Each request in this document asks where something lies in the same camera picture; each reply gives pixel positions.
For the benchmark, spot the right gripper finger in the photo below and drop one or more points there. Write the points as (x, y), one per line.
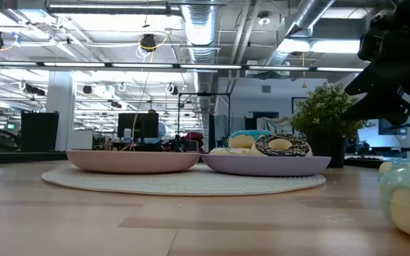
(379, 80)
(386, 108)

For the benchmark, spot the chocolate sprinkled donut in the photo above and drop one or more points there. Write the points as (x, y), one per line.
(294, 145)

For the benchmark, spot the blue donut with white drizzle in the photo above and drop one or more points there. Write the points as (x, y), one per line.
(244, 137)

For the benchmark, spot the lit computer screen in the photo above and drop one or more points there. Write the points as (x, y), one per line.
(368, 137)

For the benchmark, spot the light blue frosted donut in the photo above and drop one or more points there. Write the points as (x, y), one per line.
(397, 161)

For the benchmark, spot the potted green plant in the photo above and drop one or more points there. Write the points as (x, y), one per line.
(322, 110)

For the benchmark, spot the large black panel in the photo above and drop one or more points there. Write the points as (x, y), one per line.
(39, 131)

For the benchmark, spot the green frosted donut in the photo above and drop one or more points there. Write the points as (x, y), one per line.
(408, 199)

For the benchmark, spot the purple plate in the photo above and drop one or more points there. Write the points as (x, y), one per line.
(265, 165)

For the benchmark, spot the long linear ceiling light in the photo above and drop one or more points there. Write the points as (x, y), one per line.
(137, 65)

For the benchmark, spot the black computer monitor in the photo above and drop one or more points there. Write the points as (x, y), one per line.
(141, 124)

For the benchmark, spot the pink plate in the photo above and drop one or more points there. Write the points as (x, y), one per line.
(134, 161)

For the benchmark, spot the red chair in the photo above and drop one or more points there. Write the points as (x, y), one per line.
(194, 140)

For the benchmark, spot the round white woven placemat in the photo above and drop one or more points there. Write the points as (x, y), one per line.
(183, 185)

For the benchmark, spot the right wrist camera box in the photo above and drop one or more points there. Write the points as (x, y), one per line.
(372, 42)

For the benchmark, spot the smooth silver air duct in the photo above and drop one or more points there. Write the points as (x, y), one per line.
(308, 17)

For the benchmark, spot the corrugated silver air duct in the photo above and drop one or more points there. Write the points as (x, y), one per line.
(199, 25)

